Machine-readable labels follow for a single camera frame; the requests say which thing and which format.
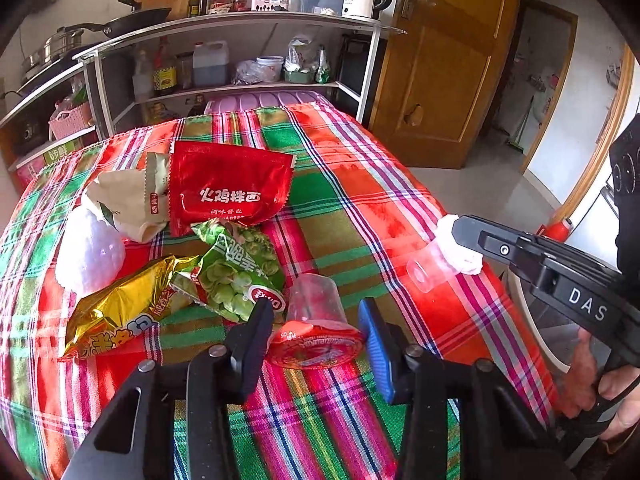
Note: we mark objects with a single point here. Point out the green milk carton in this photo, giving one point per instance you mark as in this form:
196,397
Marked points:
62,150

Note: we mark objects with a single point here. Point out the white plastic tub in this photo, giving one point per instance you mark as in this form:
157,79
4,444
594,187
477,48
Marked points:
270,69

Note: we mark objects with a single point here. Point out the dark glass jar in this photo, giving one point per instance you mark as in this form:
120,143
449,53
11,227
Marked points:
184,72

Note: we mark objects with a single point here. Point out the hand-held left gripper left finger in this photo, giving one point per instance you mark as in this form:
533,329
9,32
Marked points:
257,325

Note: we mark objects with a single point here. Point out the plaid tablecloth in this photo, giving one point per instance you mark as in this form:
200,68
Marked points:
350,200

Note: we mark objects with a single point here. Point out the large dark bottle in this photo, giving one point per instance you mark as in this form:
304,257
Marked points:
196,106

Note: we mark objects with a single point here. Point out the storage box with pink lid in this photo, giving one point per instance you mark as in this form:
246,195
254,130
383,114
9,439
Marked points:
265,100

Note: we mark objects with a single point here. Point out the person's right hand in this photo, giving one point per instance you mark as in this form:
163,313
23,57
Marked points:
620,385

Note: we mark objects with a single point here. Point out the pink woven basket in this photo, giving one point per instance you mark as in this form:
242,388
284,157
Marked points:
70,122

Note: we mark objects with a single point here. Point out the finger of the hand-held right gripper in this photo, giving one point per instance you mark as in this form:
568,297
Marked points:
492,245

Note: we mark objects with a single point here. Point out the red sauce packet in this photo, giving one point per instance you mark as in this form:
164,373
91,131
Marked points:
225,185

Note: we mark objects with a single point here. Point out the small green basket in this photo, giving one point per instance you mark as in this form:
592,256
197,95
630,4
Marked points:
299,76

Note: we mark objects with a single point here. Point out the green pea snack packet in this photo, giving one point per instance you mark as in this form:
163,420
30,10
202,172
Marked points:
230,270

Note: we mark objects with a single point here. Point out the pink chopstick holder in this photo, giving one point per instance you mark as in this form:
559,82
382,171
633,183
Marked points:
267,0

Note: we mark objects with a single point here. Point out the wooden door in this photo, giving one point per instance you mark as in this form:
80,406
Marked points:
450,60

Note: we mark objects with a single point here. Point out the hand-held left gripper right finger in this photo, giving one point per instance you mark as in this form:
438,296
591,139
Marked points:
380,350

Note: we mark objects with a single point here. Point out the grey metal kitchen shelf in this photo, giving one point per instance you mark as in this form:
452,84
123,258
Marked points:
225,22

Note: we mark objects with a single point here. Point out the pink carton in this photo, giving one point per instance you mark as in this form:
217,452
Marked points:
30,172

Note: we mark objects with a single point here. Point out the gold snack packet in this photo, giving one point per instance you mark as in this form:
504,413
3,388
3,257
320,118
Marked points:
115,310

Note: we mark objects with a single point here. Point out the white crumpled bag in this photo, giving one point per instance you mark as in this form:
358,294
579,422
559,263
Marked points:
90,255

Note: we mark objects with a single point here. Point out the red lid jar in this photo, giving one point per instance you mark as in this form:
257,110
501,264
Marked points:
240,2
221,4

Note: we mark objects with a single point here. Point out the soy sauce bottle red cap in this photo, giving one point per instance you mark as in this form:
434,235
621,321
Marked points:
164,75

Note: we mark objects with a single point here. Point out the white tissue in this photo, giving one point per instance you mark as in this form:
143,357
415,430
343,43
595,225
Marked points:
467,260

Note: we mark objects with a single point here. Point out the black wok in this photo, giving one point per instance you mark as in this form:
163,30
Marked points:
135,19

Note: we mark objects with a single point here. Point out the crumpled clear plastic bag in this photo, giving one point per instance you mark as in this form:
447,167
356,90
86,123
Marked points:
247,74

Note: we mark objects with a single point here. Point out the black cooktop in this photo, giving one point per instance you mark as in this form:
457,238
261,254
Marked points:
60,67

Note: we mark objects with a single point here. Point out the plastic jug of dark liquid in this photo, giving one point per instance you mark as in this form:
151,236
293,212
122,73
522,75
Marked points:
210,67

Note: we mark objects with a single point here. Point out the clear plastic bottle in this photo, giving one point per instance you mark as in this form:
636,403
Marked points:
142,80

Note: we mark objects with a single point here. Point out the steel steamer pot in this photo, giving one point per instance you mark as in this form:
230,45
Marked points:
55,49

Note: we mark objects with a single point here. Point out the clear cup with red lid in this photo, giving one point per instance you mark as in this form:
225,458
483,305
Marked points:
315,345

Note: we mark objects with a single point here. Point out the plastic bag of goods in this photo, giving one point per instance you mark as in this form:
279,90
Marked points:
300,52

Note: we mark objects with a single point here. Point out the beige crumpled wrapper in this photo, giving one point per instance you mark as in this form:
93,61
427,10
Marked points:
125,195

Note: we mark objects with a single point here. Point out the small clear plastic cup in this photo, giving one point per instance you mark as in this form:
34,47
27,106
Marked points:
432,270

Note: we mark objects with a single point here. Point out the large yellow oil bottle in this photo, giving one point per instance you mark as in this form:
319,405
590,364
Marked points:
157,112

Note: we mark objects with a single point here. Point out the red container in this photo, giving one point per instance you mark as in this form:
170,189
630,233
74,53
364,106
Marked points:
554,231

